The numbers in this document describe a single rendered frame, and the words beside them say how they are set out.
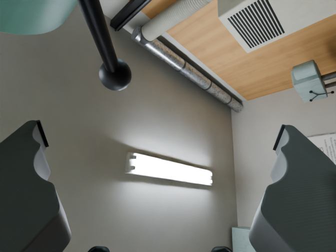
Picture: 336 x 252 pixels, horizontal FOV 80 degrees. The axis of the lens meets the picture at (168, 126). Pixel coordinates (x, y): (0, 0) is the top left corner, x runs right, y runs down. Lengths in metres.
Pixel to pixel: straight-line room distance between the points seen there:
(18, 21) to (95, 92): 1.51
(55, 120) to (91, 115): 0.27
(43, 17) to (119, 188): 1.57
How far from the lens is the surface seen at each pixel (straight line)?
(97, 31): 0.18
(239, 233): 3.04
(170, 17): 1.93
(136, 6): 2.00
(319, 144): 3.09
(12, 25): 0.31
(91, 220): 1.68
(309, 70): 2.29
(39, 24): 0.32
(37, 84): 1.64
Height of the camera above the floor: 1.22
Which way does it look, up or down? 42 degrees up
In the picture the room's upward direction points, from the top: 106 degrees counter-clockwise
